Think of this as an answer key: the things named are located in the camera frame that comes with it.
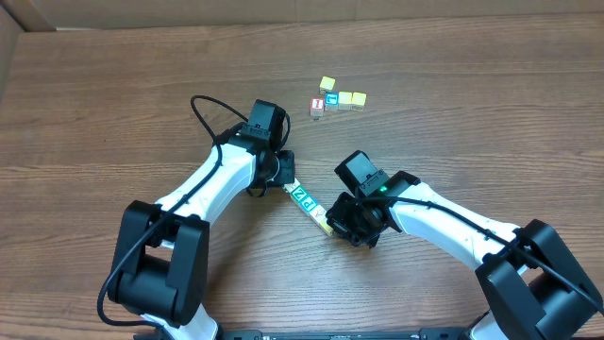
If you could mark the yellow block row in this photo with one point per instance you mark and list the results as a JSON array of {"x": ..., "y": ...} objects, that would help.
[
  {"x": 358, "y": 101},
  {"x": 344, "y": 101}
]

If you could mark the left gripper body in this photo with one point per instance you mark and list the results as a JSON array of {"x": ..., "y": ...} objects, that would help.
[{"x": 286, "y": 169}]

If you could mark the blue letter P block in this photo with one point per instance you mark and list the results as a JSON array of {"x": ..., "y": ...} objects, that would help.
[{"x": 308, "y": 203}]

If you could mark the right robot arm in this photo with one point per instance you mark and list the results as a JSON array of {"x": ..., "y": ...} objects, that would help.
[{"x": 533, "y": 284}]

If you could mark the yellow letter K block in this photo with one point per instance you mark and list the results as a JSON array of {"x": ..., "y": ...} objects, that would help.
[{"x": 326, "y": 227}]

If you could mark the yellow block right row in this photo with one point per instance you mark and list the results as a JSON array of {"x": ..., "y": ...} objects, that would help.
[{"x": 358, "y": 101}]

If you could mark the green letter Z block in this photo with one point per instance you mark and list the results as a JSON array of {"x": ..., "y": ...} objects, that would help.
[{"x": 299, "y": 194}]

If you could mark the yellow block middle row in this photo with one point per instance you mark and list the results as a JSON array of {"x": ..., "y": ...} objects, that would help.
[{"x": 344, "y": 101}]

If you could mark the yellow block far top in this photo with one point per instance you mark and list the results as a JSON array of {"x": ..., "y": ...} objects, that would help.
[{"x": 327, "y": 84}]

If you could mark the red letter I block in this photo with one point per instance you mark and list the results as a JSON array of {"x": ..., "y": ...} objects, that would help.
[{"x": 317, "y": 107}]

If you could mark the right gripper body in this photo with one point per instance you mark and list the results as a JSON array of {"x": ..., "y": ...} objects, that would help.
[{"x": 340, "y": 217}]

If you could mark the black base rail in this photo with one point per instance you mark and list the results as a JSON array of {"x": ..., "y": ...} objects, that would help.
[{"x": 423, "y": 334}]

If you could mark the white ice cream block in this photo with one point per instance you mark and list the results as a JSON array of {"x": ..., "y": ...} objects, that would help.
[{"x": 318, "y": 214}]

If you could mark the blue picture block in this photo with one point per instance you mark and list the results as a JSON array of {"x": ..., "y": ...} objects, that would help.
[{"x": 331, "y": 101}]

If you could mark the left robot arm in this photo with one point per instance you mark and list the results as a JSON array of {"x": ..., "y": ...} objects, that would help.
[{"x": 159, "y": 269}]

